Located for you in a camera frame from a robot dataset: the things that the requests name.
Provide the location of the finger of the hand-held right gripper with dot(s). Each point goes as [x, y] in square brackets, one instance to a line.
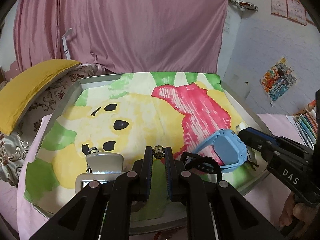
[267, 136]
[255, 142]

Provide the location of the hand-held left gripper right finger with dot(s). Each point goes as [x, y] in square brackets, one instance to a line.
[168, 175]

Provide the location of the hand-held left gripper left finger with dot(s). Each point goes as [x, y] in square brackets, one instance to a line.
[149, 170]

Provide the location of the light blue smart watch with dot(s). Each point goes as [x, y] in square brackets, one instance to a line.
[225, 147]

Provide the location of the grey hair claw clip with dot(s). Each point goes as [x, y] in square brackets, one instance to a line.
[103, 161]

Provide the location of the black white striped hair clip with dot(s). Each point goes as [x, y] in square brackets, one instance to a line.
[90, 151]

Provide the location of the grey box with painted lining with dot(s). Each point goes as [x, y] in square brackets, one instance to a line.
[140, 105]

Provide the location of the person's right hand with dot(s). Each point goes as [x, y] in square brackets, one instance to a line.
[297, 213]

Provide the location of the stack of books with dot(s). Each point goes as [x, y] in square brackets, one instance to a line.
[306, 125]

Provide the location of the floral patterned pillow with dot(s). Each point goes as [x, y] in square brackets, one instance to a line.
[37, 105]

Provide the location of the yellow pillow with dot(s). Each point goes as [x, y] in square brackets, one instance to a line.
[32, 85]

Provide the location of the pink curtain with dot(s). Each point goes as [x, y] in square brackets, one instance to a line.
[125, 22]

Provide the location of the colourful wall poster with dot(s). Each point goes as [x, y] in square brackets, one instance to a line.
[278, 81]

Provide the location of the pink wall certificate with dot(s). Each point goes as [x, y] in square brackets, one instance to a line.
[296, 11]
[278, 5]

